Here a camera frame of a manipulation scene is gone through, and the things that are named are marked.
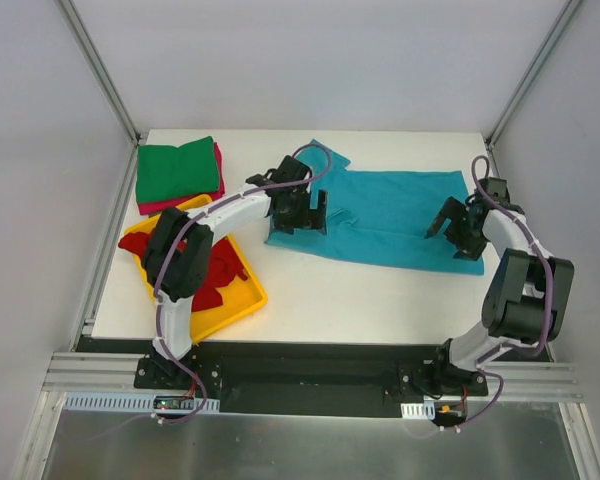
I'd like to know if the teal t shirt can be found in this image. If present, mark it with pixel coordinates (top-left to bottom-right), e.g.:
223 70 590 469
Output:
265 140 484 276

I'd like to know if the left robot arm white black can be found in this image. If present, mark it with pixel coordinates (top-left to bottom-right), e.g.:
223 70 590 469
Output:
141 153 333 389

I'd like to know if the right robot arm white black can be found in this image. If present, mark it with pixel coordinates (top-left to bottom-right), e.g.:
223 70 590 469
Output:
410 177 575 398

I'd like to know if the red t shirt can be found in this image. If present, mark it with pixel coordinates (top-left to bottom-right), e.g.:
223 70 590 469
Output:
118 232 248 312

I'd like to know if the folded green t shirt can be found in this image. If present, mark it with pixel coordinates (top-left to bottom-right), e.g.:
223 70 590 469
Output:
135 135 220 205

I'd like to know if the folded pink t shirt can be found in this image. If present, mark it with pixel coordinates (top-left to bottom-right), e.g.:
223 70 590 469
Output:
137 142 227 217

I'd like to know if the right white cable duct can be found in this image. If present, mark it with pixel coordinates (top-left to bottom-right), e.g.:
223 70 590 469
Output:
400 401 436 421

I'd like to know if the white cable duct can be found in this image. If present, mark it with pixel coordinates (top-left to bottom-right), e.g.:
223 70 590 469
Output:
64 392 220 415
400 401 436 421

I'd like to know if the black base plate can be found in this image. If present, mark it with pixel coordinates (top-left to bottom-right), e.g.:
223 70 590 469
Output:
74 335 554 417

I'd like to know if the right aluminium frame post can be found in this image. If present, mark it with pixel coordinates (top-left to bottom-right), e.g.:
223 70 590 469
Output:
484 0 586 153

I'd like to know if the aluminium frame post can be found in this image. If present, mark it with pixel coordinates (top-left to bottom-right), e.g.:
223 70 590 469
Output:
55 0 141 145
484 0 586 153

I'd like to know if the left aluminium frame post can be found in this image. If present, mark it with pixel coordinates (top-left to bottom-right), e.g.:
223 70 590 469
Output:
55 0 141 145

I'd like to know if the front aluminium rail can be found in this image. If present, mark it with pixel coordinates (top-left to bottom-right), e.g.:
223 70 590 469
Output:
42 350 146 392

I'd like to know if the left white cable duct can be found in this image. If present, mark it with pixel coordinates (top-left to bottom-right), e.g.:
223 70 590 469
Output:
64 392 220 415

